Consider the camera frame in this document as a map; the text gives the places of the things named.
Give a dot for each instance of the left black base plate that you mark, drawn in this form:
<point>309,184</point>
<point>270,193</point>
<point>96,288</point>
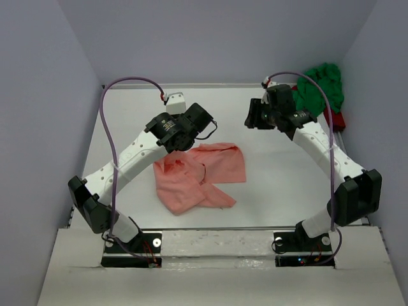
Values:
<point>144,251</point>

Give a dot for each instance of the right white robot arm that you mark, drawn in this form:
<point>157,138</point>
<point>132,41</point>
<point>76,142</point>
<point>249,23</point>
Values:
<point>355,191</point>

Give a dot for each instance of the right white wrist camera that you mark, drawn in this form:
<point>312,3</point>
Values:
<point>269,85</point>

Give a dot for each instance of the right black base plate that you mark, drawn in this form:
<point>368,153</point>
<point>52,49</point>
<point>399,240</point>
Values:
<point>314,252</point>

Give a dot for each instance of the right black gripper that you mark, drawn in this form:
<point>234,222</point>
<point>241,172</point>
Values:
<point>255,118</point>

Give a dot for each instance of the pink t shirt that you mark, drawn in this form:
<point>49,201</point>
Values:
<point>187,179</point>

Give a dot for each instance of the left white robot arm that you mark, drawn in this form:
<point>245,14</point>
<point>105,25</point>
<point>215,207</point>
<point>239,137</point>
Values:
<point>94,196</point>

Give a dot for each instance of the red t shirt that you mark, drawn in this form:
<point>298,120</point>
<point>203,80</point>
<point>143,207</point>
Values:
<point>338,122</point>

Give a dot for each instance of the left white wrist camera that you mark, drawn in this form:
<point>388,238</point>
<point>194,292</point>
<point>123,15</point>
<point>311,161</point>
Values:
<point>176,104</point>

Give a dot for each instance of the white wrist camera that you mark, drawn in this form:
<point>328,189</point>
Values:
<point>269,85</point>
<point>176,104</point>

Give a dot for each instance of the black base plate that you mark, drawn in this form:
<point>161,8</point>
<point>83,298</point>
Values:
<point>314,252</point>
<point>144,251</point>

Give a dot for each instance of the aluminium rail at right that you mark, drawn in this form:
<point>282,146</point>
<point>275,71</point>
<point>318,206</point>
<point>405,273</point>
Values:
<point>364,221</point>

